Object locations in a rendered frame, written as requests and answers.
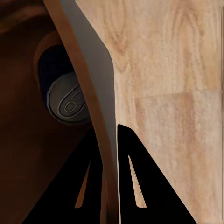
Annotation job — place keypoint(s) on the can of soda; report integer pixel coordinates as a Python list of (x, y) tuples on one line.
[(60, 90)]

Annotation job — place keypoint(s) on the trash can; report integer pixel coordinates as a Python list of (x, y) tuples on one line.
[(33, 144)]

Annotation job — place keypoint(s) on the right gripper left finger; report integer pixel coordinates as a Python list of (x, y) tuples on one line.
[(57, 203)]

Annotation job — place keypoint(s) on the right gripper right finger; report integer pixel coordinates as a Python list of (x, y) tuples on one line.
[(163, 204)]

